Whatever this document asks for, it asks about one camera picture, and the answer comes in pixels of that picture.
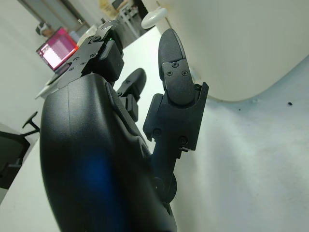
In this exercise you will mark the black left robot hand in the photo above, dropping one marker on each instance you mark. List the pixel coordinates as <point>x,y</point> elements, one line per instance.
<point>91,157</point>

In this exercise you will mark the white toaster lever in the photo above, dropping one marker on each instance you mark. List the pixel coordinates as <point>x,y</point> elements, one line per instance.
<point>152,19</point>

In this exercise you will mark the cream white two-slot toaster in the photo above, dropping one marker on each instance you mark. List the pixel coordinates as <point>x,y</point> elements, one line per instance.
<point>241,48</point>

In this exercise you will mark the black office chair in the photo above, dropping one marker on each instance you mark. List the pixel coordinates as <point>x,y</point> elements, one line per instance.
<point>12,149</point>

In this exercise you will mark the white office desk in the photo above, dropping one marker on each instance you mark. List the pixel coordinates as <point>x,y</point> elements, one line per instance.
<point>48,89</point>

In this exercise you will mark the black laptop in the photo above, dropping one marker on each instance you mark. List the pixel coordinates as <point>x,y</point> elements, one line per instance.
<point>58,50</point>

